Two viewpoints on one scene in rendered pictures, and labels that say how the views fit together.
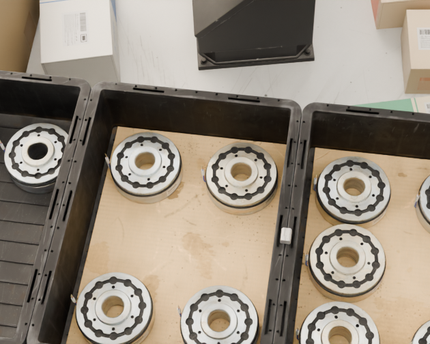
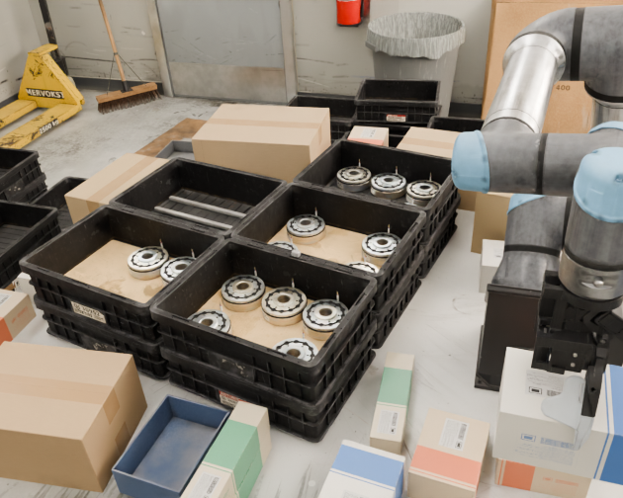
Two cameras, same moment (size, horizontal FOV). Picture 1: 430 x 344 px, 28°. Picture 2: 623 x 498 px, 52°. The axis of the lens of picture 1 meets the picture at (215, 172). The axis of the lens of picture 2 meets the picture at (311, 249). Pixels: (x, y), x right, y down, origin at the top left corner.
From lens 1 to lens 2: 1.46 m
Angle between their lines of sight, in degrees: 66
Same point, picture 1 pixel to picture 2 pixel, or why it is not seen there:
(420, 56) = (439, 416)
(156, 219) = (351, 252)
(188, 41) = not seen: hidden behind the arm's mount
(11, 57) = (492, 232)
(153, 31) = not seen: hidden behind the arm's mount
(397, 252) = (281, 333)
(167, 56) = not seen: hidden behind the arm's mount
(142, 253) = (334, 245)
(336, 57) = (474, 401)
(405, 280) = (262, 332)
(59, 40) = (498, 247)
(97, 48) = (489, 260)
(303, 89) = (449, 375)
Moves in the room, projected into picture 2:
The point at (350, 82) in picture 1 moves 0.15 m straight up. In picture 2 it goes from (448, 402) to (453, 352)
